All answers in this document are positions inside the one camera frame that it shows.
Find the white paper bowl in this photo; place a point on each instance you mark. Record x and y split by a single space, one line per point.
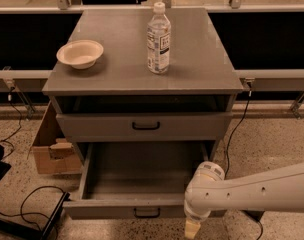
80 54

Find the clear plastic water bottle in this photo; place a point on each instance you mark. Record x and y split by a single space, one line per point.
158 40

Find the black power adapter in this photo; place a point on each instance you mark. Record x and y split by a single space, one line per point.
254 215

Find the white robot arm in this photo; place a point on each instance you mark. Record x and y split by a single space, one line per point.
280 190

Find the grey top drawer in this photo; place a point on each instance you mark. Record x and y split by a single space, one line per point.
126 127

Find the brown cardboard box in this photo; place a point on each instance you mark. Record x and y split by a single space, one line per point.
52 153

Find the black stand base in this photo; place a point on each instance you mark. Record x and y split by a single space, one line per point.
27 233

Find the grey drawer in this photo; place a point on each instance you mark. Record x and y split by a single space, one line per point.
142 180
126 127

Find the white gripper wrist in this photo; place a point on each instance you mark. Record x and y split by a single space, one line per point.
193 214

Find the grey drawer cabinet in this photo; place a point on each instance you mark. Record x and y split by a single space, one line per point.
200 79

